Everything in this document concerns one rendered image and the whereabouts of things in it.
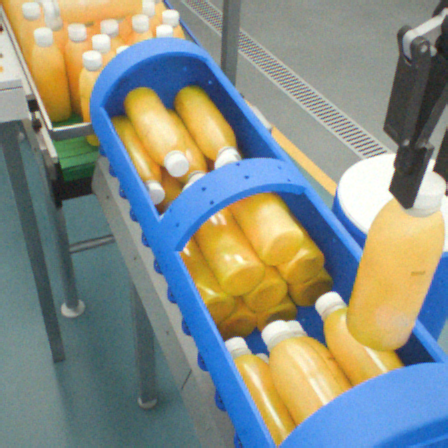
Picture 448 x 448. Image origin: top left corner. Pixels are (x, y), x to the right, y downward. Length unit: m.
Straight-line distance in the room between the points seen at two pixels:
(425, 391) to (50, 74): 1.14
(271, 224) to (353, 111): 2.52
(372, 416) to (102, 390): 1.54
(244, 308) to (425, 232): 0.46
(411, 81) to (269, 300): 0.58
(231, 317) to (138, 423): 1.14
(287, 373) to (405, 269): 0.25
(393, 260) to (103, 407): 1.61
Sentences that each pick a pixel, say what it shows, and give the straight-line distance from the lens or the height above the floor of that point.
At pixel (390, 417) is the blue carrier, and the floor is 1.23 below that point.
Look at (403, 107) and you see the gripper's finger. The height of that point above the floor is 1.56.
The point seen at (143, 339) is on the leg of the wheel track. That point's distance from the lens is 1.85.
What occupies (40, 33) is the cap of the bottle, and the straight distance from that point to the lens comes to 1.59.
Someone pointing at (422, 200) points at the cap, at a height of 1.45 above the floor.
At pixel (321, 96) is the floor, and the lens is 3.51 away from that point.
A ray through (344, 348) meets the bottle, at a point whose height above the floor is 1.13.
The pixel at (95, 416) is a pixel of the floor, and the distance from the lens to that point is 2.15.
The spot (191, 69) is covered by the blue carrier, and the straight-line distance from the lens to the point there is 1.36.
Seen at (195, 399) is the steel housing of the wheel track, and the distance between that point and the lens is 1.14.
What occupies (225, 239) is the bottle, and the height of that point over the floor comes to 1.16.
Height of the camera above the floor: 1.84
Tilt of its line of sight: 44 degrees down
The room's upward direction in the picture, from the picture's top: 3 degrees clockwise
